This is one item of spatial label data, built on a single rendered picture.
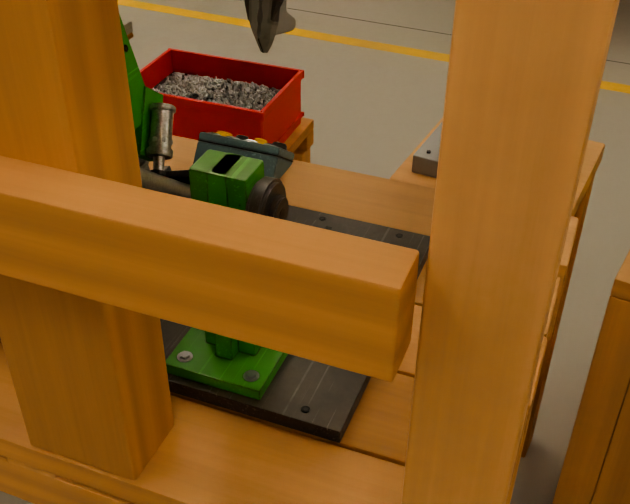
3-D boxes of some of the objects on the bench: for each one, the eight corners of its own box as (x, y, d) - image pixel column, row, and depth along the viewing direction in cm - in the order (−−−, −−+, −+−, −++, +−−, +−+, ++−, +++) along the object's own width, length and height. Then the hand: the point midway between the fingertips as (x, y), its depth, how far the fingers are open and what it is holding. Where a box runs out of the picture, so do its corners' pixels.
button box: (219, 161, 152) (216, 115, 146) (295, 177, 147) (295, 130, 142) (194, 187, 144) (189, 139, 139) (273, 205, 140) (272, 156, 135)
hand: (261, 44), depth 133 cm, fingers closed
